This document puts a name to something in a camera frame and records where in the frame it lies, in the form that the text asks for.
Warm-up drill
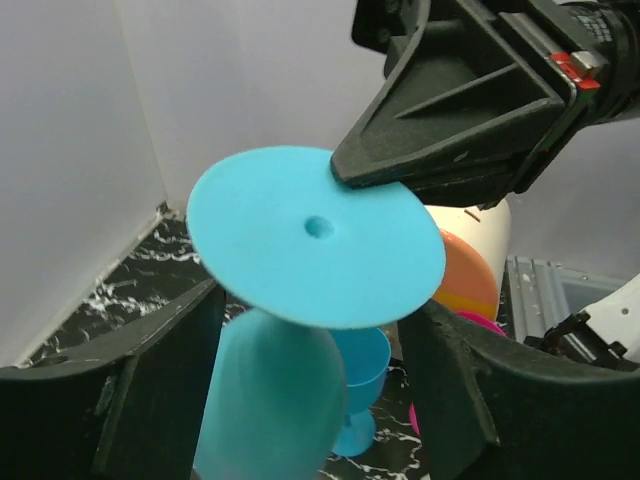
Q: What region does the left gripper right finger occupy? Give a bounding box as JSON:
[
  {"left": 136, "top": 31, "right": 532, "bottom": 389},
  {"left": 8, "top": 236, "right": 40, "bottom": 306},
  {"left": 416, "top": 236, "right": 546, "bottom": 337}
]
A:
[{"left": 399, "top": 301, "right": 639, "bottom": 479}]

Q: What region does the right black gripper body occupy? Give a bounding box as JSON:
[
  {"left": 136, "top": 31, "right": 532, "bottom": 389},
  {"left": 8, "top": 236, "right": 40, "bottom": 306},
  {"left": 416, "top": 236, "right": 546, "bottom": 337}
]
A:
[{"left": 500, "top": 1, "right": 639, "bottom": 193}]

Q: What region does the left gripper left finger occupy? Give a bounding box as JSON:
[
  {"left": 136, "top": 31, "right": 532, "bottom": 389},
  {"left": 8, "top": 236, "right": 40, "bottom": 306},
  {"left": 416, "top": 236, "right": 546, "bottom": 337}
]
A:
[{"left": 1, "top": 280, "right": 226, "bottom": 479}]

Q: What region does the pink wine glass right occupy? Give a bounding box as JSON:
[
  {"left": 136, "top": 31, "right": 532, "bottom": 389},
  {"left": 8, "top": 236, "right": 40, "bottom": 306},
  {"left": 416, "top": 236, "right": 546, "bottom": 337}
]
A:
[{"left": 401, "top": 309, "right": 505, "bottom": 444}]

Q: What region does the blue wine glass front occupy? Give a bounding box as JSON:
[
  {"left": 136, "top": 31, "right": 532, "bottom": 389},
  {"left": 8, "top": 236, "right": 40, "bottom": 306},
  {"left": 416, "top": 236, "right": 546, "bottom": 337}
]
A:
[{"left": 331, "top": 328, "right": 391, "bottom": 457}]

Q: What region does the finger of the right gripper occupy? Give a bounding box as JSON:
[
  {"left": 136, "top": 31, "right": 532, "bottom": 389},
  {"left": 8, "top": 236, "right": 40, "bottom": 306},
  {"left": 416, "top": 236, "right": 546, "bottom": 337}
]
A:
[
  {"left": 331, "top": 1, "right": 564, "bottom": 206},
  {"left": 349, "top": 0, "right": 471, "bottom": 56}
]

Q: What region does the white bucket orange lid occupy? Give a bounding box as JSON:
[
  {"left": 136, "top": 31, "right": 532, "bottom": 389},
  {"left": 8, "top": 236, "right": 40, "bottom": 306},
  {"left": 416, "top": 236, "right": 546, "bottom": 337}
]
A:
[{"left": 425, "top": 200, "right": 511, "bottom": 322}]

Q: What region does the blue wine glass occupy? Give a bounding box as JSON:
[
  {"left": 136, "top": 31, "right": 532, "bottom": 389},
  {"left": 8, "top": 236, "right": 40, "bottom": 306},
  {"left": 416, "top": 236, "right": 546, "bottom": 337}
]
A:
[
  {"left": 331, "top": 328, "right": 391, "bottom": 457},
  {"left": 186, "top": 146, "right": 446, "bottom": 479}
]

